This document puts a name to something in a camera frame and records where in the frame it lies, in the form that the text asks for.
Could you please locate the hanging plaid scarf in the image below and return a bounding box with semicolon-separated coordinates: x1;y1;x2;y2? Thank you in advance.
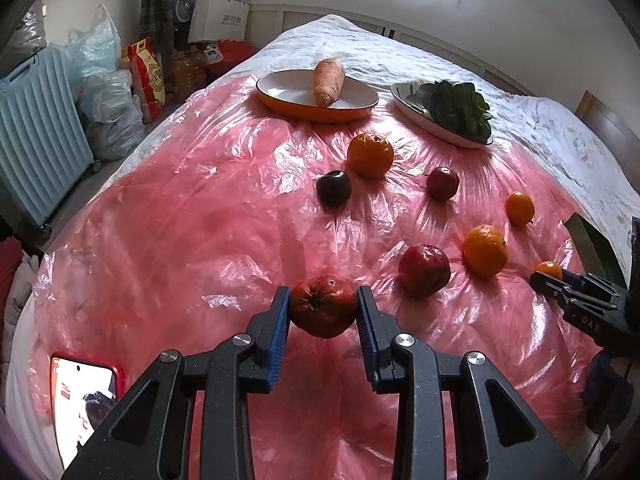
139;0;174;56

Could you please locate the pink plastic sheet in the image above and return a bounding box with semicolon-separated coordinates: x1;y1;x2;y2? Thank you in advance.
27;71;601;480

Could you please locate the carrot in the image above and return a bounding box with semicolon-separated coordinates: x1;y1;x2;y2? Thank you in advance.
311;58;345;108

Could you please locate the small far right orange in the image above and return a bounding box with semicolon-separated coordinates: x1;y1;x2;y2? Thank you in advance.
504;192;536;228

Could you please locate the dark plum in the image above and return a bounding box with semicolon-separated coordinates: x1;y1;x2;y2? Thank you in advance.
316;170;352;209

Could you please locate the white round plate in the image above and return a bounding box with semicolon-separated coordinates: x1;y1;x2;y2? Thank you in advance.
390;81;494;150

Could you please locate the wooden headboard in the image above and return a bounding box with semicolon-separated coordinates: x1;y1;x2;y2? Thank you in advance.
575;90;640;191

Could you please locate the large bumpy orange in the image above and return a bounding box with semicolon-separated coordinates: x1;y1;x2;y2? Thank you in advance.
462;224;509;280

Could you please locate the white grey plastic bag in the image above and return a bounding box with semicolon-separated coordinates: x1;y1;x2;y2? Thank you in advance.
79;70;145;162

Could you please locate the translucent blue plastic bag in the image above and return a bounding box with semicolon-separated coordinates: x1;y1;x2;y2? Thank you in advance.
64;4;120;81

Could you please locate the white cardboard box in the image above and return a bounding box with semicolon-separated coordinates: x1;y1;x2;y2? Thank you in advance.
188;0;250;44

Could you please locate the orange yellow rice bag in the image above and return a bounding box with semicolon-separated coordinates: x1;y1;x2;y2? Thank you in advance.
120;37;166;124

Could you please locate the smartphone in red case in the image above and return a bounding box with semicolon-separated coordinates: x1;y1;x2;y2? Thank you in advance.
50;353;122;470

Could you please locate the lower grey fan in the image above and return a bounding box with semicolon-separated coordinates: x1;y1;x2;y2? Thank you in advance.
171;0;198;24

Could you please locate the light blue suitcase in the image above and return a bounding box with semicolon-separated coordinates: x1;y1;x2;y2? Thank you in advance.
1;44;96;228

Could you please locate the green rectangular tray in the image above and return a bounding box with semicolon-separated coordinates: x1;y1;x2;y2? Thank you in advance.
564;212;627;288

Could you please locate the green leafy vegetable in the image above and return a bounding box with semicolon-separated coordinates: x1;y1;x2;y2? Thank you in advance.
409;80;492;141

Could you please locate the small red apple far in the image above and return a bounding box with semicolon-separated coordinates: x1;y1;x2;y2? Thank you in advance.
426;167;460;204

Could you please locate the orange oval plate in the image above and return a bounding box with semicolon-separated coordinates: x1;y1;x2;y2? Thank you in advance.
256;67;378;124

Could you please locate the white floral bed sheet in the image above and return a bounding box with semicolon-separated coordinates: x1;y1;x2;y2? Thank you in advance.
6;15;639;479

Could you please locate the grey printed bag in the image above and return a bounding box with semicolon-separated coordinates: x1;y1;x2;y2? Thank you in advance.
0;0;47;77

